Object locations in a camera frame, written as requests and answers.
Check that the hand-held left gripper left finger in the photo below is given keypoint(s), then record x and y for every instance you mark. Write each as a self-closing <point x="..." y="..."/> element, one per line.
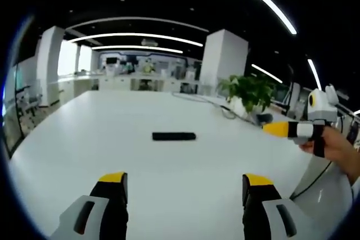
<point x="109" y="206"/>

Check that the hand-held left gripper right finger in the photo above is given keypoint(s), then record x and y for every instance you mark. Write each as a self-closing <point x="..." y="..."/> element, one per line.
<point x="258" y="206"/>

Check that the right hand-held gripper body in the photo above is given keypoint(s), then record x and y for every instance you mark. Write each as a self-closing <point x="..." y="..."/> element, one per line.
<point x="320" y="110"/>

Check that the black remote control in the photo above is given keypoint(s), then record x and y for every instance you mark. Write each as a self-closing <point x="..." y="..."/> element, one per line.
<point x="173" y="136"/>

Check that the person's right hand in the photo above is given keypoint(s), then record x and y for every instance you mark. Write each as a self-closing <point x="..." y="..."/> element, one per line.
<point x="334" y="145"/>

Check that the green potted plant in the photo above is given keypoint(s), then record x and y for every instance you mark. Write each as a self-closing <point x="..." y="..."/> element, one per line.
<point x="249" y="94"/>

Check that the white square pillar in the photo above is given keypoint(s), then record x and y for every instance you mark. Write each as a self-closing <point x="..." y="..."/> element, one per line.
<point x="223" y="61"/>
<point x="49" y="65"/>

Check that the white counter with cabinets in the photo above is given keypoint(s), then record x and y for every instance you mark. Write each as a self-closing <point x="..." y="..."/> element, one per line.
<point x="140" y="81"/>

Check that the black office chair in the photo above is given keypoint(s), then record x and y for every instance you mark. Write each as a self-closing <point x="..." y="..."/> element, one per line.
<point x="26" y="105"/>

